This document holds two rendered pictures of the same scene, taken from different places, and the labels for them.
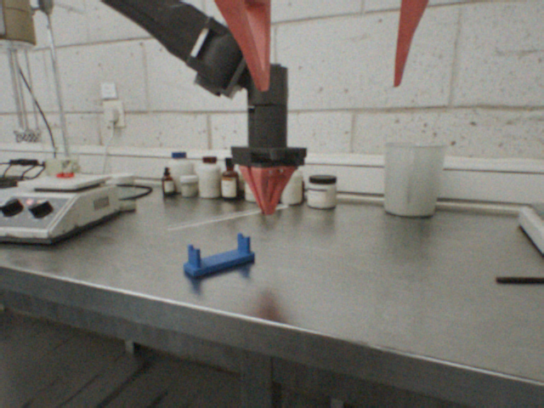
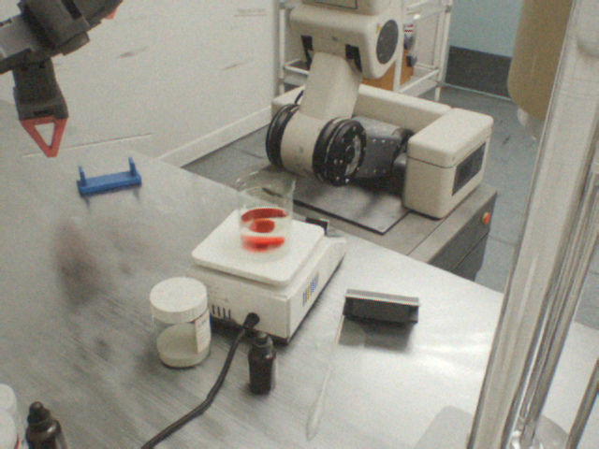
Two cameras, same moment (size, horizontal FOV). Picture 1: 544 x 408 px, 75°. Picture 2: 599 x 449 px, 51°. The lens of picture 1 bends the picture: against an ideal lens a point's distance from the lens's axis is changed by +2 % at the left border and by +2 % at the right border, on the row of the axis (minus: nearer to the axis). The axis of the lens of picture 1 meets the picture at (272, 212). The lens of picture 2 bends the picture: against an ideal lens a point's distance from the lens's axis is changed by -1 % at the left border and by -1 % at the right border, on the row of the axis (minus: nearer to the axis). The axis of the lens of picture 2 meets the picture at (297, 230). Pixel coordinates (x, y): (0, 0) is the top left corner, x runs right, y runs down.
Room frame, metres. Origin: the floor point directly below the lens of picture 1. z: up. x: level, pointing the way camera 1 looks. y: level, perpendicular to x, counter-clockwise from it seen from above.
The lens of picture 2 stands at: (1.26, 0.59, 1.23)
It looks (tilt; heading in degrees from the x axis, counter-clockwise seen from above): 32 degrees down; 194
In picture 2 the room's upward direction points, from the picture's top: 1 degrees clockwise
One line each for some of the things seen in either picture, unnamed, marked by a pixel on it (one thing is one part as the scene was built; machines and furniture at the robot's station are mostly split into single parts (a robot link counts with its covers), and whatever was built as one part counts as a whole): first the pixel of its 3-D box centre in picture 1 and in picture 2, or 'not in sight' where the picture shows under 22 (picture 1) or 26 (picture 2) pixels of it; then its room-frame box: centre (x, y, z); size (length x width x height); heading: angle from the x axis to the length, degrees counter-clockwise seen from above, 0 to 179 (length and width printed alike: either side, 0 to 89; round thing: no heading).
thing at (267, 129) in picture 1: (267, 133); (36, 82); (0.51, 0.01, 0.93); 0.10 x 0.07 x 0.07; 40
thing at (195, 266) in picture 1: (220, 252); (108, 174); (0.46, 0.07, 0.77); 0.10 x 0.03 x 0.04; 130
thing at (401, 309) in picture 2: not in sight; (382, 296); (0.67, 0.54, 0.77); 0.09 x 0.06 x 0.04; 94
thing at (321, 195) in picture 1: (322, 191); not in sight; (0.83, -0.12, 0.79); 0.07 x 0.07 x 0.07
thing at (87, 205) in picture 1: (61, 205); (270, 263); (0.66, 0.40, 0.79); 0.22 x 0.13 x 0.08; 171
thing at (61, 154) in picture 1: (60, 158); (267, 217); (0.70, 0.41, 0.88); 0.07 x 0.06 x 0.08; 143
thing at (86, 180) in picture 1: (67, 180); (259, 244); (0.69, 0.40, 0.83); 0.12 x 0.12 x 0.01; 81
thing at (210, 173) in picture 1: (210, 176); not in sight; (0.94, 0.17, 0.80); 0.06 x 0.06 x 0.11
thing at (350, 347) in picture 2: not in sight; (339, 341); (0.74, 0.51, 0.76); 0.06 x 0.06 x 0.02
